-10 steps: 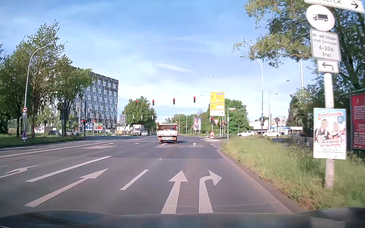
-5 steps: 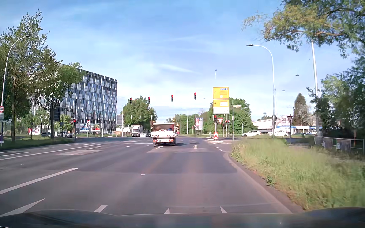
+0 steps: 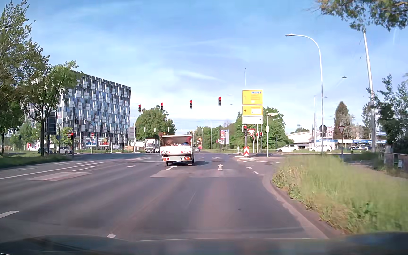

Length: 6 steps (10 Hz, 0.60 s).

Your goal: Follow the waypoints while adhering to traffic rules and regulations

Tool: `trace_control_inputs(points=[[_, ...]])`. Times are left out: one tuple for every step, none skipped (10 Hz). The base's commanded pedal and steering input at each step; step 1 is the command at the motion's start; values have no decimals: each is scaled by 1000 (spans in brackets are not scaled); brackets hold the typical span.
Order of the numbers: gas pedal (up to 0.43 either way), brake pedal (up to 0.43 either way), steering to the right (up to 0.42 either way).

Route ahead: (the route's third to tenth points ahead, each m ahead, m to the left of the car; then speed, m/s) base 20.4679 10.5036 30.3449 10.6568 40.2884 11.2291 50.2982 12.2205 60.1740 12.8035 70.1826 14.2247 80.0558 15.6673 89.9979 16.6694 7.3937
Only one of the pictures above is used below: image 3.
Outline large green tree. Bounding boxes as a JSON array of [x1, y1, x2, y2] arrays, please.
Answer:
[[135, 106, 177, 141]]

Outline white flatbed truck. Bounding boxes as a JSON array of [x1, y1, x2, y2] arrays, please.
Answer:
[[159, 133, 196, 166]]

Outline yellow and white direction sign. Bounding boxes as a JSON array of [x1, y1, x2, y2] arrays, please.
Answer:
[[242, 89, 264, 156]]

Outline give-way sign on post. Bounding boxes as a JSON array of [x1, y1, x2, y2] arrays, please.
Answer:
[[337, 125, 346, 161]]

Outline row of leafy trees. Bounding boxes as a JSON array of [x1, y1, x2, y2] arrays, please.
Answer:
[[0, 0, 81, 159]]

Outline road markings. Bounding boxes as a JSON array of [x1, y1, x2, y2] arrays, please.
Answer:
[[0, 155, 279, 238]]

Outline tall grass verge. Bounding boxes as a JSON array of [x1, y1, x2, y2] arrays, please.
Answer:
[[272, 152, 408, 235]]

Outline fence with panels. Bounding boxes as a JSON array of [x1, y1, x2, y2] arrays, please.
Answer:
[[378, 151, 408, 174]]

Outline green trees behind junction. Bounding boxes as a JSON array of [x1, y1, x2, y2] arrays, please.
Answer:
[[228, 107, 294, 150]]

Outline white car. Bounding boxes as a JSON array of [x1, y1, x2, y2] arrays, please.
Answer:
[[309, 144, 333, 153], [276, 144, 300, 153]]

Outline grey asphalt road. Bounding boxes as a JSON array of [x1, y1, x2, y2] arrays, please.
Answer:
[[0, 152, 336, 245]]

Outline glass-fronted office building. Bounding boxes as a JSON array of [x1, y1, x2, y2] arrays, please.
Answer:
[[56, 72, 132, 149]]

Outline kerbed traffic island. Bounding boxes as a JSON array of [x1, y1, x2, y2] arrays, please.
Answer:
[[233, 154, 280, 163]]

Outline low commercial building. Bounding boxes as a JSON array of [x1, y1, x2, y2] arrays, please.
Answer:
[[287, 130, 387, 149]]

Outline straight grey pole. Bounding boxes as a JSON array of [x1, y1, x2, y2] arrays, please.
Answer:
[[362, 31, 377, 153]]

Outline car's own bonnet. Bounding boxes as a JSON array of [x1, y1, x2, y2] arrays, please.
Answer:
[[0, 232, 408, 255]]

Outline grass verge under trees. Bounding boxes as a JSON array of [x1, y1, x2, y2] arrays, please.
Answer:
[[0, 152, 72, 172]]

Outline tall dark conifer tree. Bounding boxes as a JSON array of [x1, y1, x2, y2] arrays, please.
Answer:
[[333, 101, 354, 139]]

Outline round sign on post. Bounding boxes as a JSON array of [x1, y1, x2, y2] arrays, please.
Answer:
[[319, 124, 327, 153]]

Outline white lorry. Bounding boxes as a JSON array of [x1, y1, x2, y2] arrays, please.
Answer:
[[145, 138, 159, 153]]

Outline traffic light with give-way sign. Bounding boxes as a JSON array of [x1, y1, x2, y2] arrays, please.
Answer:
[[242, 125, 256, 149], [67, 132, 76, 158]]

